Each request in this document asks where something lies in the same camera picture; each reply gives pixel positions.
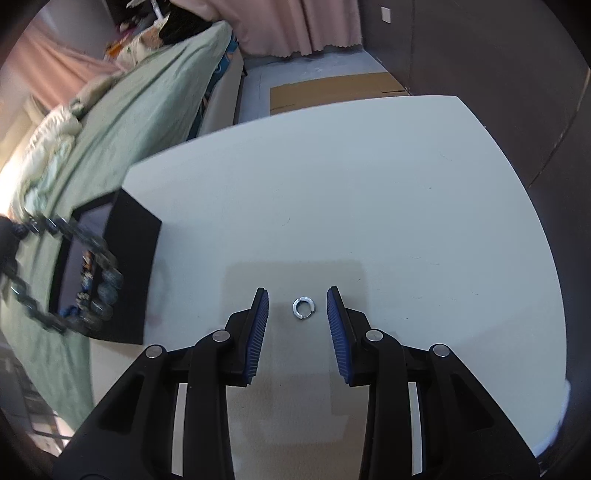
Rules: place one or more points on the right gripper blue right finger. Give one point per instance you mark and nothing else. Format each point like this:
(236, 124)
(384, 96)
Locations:
(341, 337)

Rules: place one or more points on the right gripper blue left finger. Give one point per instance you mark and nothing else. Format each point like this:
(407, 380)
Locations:
(255, 326)

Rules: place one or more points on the black jewelry box white inside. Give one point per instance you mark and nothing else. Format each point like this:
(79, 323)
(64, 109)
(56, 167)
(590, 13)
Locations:
(82, 283)

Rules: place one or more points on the white crumpled duvet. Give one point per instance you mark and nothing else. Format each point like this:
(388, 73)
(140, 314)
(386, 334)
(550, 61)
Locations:
(46, 154)

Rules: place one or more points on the white table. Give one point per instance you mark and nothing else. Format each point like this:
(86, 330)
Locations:
(411, 209)

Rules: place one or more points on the grey plush pillow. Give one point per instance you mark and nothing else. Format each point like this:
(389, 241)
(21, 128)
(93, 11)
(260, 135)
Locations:
(96, 89)

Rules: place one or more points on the pink curtain left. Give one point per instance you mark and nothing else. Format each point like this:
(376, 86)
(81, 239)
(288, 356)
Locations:
(53, 71)

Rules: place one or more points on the pink curtain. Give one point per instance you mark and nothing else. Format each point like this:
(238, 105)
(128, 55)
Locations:
(283, 27)
(53, 71)

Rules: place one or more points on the bed with green blanket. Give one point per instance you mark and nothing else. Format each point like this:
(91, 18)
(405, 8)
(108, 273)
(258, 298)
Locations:
(149, 109)

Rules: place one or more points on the patterned cream pillow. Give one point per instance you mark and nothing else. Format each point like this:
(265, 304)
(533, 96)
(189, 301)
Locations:
(131, 51)

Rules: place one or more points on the flattened cardboard sheet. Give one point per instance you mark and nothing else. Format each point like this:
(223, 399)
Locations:
(330, 90)

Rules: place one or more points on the black cloth pile on bed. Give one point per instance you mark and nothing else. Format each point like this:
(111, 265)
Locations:
(181, 25)

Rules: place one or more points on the pink curtain right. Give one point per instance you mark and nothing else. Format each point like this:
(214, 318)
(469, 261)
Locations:
(283, 27)

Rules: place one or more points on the white wall socket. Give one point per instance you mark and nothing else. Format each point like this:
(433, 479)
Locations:
(386, 14)

